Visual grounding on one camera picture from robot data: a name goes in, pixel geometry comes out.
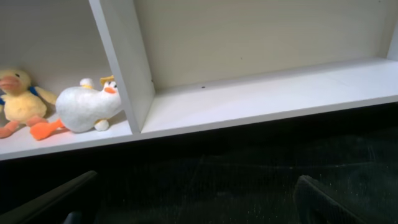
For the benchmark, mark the white shelf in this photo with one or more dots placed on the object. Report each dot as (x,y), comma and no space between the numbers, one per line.
(248,99)

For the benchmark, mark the white plush duck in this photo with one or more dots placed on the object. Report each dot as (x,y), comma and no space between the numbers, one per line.
(84,107)

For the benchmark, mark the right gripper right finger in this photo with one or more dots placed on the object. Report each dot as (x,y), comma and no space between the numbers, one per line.
(320,205)

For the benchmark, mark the yellow plush duck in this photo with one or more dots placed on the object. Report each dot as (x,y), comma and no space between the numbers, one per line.
(23,105)

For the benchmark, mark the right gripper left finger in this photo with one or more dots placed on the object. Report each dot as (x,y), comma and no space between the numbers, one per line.
(56,202)

